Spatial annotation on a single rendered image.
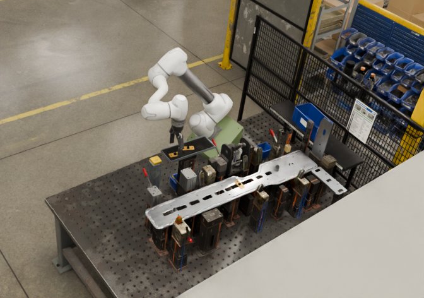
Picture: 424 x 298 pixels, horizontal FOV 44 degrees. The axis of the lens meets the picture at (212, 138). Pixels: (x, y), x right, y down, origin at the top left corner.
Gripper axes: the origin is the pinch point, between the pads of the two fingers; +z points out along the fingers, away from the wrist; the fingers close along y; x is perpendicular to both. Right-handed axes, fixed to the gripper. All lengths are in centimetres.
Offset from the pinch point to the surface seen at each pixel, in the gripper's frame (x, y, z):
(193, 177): 5.3, 19.8, 11.8
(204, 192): 12.0, 26.2, 22.1
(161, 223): -26, 42, 22
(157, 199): -21.3, 22.9, 20.1
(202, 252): 1, 52, 51
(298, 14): 216, -169, 4
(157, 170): -14.1, 3.9, 12.9
